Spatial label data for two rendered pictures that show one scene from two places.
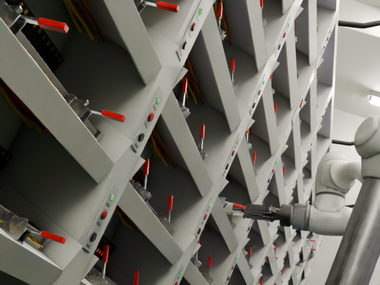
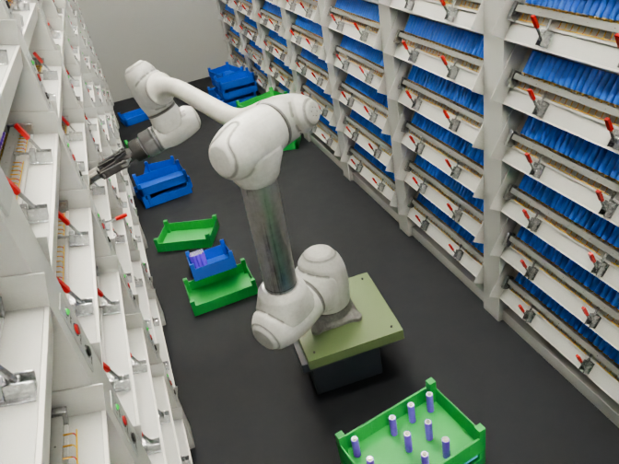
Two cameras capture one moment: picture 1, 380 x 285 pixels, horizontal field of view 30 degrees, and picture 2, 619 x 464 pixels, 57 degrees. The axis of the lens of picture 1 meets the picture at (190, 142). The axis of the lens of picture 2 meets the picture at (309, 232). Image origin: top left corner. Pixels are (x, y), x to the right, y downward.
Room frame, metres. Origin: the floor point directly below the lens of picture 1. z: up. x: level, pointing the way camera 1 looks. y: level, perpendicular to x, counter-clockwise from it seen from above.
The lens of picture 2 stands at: (0.52, 0.13, 1.56)
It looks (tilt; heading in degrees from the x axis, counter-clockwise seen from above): 32 degrees down; 328
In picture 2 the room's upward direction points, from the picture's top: 11 degrees counter-clockwise
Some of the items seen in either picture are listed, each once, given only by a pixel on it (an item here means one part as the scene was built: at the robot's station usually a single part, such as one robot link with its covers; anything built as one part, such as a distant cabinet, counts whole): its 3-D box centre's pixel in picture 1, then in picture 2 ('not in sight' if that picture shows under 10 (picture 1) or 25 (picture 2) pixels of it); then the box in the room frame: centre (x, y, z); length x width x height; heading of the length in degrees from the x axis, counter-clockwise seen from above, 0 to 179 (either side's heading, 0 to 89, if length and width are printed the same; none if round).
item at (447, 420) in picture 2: not in sight; (409, 441); (1.19, -0.46, 0.36); 0.30 x 0.20 x 0.08; 81
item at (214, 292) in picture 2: not in sight; (220, 285); (2.55, -0.61, 0.04); 0.30 x 0.20 x 0.08; 73
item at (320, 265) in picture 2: not in sight; (321, 277); (1.81, -0.69, 0.41); 0.18 x 0.16 x 0.22; 104
